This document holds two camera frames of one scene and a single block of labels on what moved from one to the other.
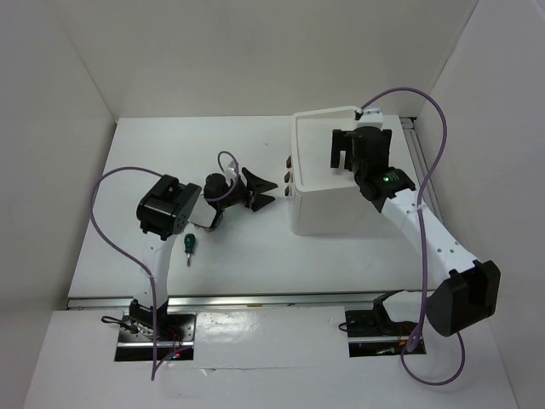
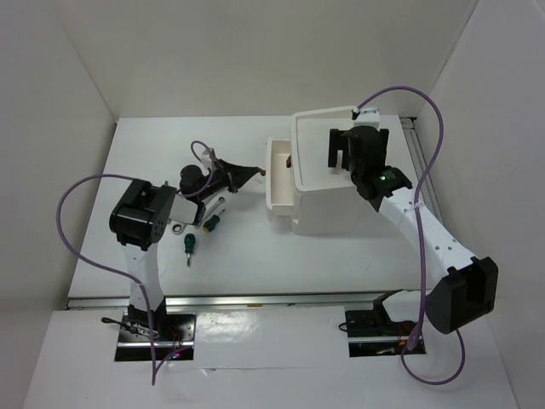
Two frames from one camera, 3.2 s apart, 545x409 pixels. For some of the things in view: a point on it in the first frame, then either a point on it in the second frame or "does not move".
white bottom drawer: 288,191 to 284,224
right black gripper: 339,144 does not move
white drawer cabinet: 325,200 does not move
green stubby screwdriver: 189,244 does not move
